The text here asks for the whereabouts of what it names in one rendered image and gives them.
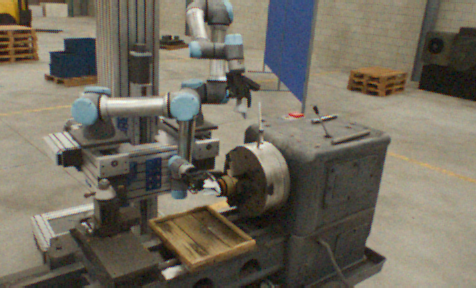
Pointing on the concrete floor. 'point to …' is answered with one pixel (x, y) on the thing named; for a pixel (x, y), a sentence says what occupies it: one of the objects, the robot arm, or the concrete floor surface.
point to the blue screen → (290, 44)
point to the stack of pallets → (8, 44)
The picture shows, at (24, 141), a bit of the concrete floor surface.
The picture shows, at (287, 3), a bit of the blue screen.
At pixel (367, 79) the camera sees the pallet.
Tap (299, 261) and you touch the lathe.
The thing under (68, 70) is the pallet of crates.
